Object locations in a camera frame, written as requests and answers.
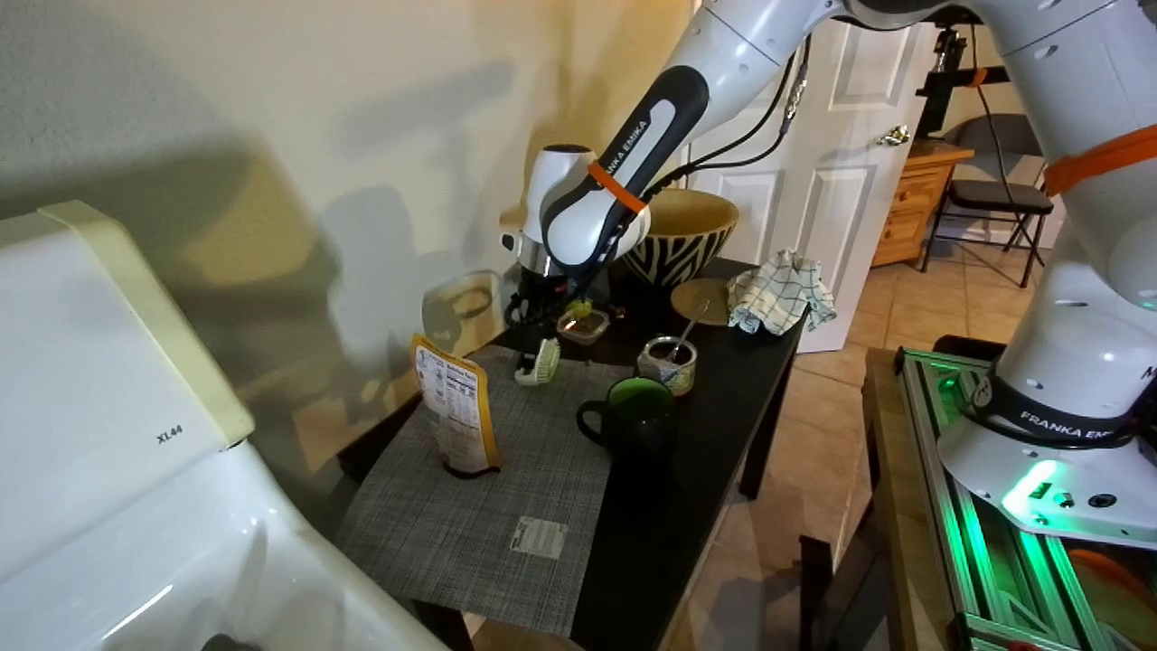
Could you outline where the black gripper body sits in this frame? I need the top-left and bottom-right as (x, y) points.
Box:
(502, 233), (585, 317)

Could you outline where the white green scrub brush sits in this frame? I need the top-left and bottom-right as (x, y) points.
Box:
(513, 336), (560, 388)

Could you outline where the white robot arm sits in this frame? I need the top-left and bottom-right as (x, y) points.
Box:
(520, 0), (1157, 550)

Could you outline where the yellow food pouch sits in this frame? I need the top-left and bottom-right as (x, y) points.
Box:
(412, 336), (498, 476)

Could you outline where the small white orange cup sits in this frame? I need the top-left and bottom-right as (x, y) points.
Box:
(635, 336), (697, 396)

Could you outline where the black side table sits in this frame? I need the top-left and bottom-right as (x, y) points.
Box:
(336, 249), (808, 651)

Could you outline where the dark green mug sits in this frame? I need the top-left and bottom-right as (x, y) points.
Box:
(574, 377), (676, 458)

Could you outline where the round cork coaster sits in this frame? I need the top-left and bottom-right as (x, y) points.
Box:
(667, 280), (730, 324)

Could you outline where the wooden zebra pattern bowl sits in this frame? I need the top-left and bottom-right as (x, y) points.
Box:
(625, 187), (736, 287)

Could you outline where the white checked dish towel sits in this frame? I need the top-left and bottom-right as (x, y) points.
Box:
(727, 249), (836, 336)

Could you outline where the white paneled door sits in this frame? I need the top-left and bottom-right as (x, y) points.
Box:
(686, 22), (934, 349)

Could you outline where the wooden drawer cabinet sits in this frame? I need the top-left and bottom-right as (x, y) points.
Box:
(872, 141), (967, 266)

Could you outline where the white gas stove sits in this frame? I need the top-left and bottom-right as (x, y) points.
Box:
(0, 201), (441, 651)

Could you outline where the black folding chair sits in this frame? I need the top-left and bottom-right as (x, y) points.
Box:
(918, 113), (1050, 281)

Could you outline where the black camera tripod arm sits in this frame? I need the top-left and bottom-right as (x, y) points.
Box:
(914, 24), (1007, 141)

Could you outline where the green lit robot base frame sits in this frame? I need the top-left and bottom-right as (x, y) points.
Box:
(864, 349), (1157, 651)

